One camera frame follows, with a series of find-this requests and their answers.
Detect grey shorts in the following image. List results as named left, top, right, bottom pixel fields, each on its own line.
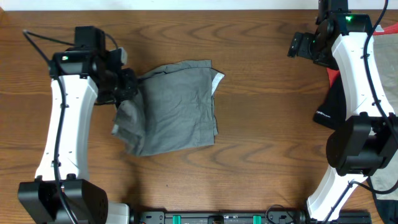
left=112, top=60, right=224, bottom=156

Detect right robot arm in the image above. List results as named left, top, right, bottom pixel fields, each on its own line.
left=288, top=0, right=397, bottom=223

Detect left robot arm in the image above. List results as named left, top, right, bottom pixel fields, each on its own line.
left=17, top=26, right=137, bottom=224

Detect red garment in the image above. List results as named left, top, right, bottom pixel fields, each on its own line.
left=327, top=23, right=398, bottom=87

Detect grey trousers in pile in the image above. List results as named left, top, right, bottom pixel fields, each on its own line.
left=371, top=34, right=397, bottom=190

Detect black garment with white logo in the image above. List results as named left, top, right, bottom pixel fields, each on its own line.
left=313, top=73, right=397, bottom=224

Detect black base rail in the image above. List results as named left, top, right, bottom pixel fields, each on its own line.
left=129, top=210, right=373, bottom=224

